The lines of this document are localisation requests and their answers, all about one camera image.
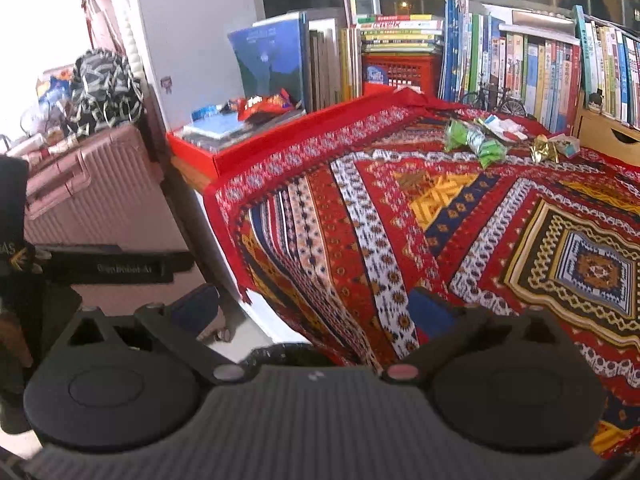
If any silver box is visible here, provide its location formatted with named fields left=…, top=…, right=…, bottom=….
left=510, top=9, right=576, bottom=26

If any dark printed cloth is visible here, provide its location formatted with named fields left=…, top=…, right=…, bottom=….
left=0, top=155, right=32, bottom=278

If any wooden drawer box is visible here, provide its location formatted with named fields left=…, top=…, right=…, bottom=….
left=572, top=90, right=640, bottom=153

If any black trash bag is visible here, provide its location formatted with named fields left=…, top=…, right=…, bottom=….
left=245, top=342, right=331, bottom=367

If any green wrapper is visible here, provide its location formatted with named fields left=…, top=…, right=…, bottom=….
left=444, top=119, right=487, bottom=153
left=475, top=139, right=507, bottom=169

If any flat stack of books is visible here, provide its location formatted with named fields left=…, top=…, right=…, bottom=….
left=356, top=14, right=445, bottom=56

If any miniature black bicycle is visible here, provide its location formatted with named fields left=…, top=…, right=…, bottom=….
left=460, top=80, right=527, bottom=118

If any colourful clutter pile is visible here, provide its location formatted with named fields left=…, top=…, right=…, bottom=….
left=0, top=62, right=81, bottom=161

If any large blue book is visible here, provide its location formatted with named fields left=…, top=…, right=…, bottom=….
left=227, top=15, right=308, bottom=111

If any white red paper scrap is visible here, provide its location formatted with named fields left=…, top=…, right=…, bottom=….
left=477, top=114, right=530, bottom=143

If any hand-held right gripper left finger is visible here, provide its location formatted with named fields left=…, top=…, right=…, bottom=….
left=47, top=282, right=258, bottom=387

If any gold foil wrapper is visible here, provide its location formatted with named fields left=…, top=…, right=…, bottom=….
left=530, top=135, right=562, bottom=163

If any small blue packet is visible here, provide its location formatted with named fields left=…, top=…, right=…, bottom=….
left=192, top=104, right=231, bottom=121

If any row of books on drawer box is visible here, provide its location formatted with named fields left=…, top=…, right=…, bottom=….
left=572, top=5, right=640, bottom=128

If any pink curtain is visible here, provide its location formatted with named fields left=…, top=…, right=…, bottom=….
left=65, top=0, right=126, bottom=56

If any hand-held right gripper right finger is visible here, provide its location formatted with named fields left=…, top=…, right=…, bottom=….
left=381, top=286, right=577, bottom=383

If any black white patterned bag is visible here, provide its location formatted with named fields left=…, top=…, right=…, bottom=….
left=69, top=49, right=146, bottom=136

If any red plastic crate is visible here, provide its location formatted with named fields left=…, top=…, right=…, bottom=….
left=362, top=52, right=443, bottom=96

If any red snack wrapper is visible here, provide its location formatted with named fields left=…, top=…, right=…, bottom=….
left=235, top=89, right=296, bottom=123

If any row of blue green books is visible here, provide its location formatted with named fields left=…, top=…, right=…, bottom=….
left=440, top=0, right=583, bottom=133

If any row of tall thin books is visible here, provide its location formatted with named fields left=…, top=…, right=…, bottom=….
left=305, top=17, right=363, bottom=111

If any pink suitcase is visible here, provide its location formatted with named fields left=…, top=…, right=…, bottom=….
left=20, top=122, right=208, bottom=318

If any red patterned tablecloth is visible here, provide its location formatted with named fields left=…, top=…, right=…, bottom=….
left=202, top=87, right=640, bottom=461

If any red tray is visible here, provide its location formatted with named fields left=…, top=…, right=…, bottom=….
left=166, top=87, right=401, bottom=180

